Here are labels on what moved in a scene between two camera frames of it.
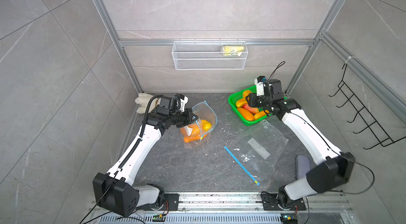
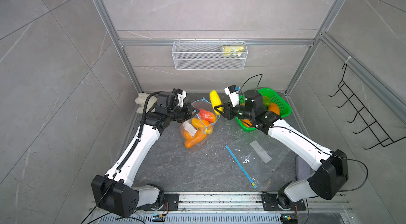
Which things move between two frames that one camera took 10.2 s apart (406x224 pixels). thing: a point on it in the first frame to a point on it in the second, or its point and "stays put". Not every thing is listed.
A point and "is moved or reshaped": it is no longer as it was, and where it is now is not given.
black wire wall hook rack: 361,110 stays put
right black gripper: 251,101 to 229,111
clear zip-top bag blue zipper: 197,134 stays put
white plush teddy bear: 143,100 stays put
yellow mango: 247,114 is moved or reshaped
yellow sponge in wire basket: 231,49 stays put
